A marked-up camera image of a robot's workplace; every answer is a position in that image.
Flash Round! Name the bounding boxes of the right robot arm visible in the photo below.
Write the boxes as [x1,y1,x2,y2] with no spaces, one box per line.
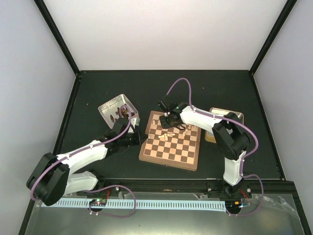
[158,101,250,198]

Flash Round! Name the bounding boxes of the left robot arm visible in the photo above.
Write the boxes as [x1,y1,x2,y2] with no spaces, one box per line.
[26,117,148,206]

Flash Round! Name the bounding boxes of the pile of light chess pieces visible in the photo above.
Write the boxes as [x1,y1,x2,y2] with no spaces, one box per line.
[148,119,201,141]

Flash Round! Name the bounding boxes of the wooden chess board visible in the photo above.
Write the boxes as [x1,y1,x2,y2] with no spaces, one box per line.
[139,111,201,171]

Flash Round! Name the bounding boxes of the pile of dark chess pieces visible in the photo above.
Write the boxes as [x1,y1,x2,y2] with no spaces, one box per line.
[110,104,135,122]

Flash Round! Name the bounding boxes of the small circuit board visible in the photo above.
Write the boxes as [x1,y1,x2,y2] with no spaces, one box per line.
[89,199,107,207]

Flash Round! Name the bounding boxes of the pink embossed tin box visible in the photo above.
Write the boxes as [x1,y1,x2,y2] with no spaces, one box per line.
[98,94,139,129]

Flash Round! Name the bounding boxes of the yellow tin box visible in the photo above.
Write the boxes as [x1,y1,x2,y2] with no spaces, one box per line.
[205,107,244,143]

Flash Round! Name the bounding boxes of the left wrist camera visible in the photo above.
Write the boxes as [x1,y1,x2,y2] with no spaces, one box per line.
[131,117,140,128]

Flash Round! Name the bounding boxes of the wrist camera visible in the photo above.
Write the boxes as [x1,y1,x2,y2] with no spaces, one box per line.
[131,117,140,128]
[157,95,178,115]

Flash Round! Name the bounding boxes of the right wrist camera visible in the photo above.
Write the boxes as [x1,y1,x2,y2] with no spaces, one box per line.
[157,95,178,115]

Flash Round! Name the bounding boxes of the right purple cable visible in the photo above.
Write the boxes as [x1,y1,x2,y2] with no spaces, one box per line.
[166,78,259,177]

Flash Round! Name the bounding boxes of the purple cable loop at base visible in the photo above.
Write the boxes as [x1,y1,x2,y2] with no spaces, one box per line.
[88,185,140,218]

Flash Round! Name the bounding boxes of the light blue slotted cable duct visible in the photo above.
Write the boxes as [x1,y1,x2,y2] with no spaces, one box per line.
[52,198,226,212]

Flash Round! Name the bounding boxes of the black frame post right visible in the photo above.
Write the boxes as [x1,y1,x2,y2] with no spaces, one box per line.
[249,0,297,75]

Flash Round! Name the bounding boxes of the black frame post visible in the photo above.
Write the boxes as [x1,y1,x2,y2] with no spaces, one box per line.
[34,0,80,75]
[249,0,297,75]

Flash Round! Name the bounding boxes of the black frame post left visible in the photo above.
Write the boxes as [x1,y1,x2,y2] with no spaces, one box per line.
[34,0,80,75]

